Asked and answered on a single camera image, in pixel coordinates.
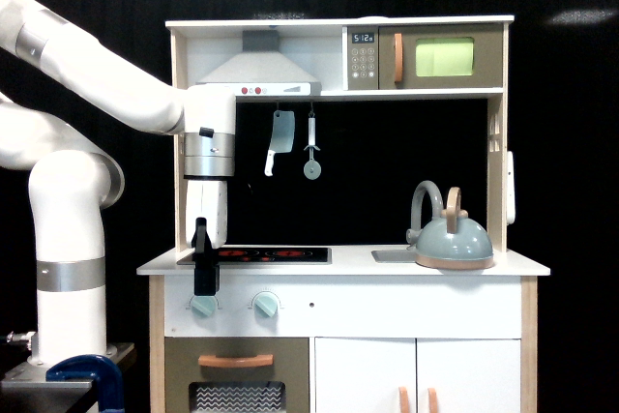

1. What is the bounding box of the white wooden toy kitchen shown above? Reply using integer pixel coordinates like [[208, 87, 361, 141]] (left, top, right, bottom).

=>
[[139, 15, 548, 412]]

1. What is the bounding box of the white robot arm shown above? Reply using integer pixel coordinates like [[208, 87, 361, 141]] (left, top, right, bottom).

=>
[[1, 0, 236, 366]]

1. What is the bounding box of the right mint stove knob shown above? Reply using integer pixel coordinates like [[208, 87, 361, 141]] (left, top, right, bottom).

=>
[[252, 291, 280, 318]]

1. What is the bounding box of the blue c-clamp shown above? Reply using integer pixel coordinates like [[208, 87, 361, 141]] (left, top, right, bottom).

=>
[[45, 354, 125, 412]]

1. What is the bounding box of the toy microwave with green window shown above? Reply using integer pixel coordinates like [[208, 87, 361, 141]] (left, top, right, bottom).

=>
[[346, 24, 504, 91]]

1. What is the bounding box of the left white cabinet door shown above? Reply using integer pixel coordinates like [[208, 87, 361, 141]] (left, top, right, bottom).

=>
[[314, 338, 416, 412]]

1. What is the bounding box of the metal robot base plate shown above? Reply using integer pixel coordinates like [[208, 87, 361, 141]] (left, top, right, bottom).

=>
[[0, 341, 136, 390]]

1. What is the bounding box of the toy pizza cutter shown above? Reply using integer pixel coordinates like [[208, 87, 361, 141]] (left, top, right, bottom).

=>
[[304, 111, 321, 181]]

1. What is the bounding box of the mint stove knob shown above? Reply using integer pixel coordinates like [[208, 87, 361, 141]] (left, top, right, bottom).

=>
[[252, 291, 280, 318], [190, 295, 219, 319]]

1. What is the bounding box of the left mint stove knob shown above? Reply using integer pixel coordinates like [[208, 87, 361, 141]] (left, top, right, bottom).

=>
[[190, 295, 219, 319]]

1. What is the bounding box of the toy cleaver knife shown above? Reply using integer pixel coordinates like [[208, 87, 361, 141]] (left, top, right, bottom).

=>
[[264, 110, 295, 176]]

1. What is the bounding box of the grey toy faucet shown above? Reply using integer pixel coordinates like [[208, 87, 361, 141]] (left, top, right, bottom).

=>
[[405, 180, 445, 251]]

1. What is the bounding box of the white side-mounted toy phone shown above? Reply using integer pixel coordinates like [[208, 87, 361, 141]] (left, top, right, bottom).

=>
[[506, 151, 516, 225]]

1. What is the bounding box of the toy oven door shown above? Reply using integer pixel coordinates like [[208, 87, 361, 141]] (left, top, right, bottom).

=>
[[164, 338, 310, 412]]

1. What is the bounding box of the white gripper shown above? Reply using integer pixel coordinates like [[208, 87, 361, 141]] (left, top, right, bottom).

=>
[[186, 180, 228, 296]]

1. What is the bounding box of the grey-green toy teapot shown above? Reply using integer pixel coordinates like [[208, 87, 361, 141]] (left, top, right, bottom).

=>
[[415, 187, 494, 270]]

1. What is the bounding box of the black toy stove top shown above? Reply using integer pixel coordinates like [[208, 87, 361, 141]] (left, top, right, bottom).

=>
[[216, 246, 331, 265]]

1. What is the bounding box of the white cabinet door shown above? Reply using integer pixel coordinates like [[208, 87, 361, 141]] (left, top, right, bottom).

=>
[[417, 339, 521, 412], [314, 338, 416, 412]]

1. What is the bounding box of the grey toy sink basin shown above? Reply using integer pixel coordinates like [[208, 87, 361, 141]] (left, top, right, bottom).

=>
[[371, 250, 416, 264]]

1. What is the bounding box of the grey toy range hood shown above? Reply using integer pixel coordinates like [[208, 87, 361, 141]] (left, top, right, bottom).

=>
[[196, 30, 322, 98]]

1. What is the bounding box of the right white cabinet door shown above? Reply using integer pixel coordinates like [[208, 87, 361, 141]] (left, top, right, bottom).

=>
[[417, 339, 521, 412]]

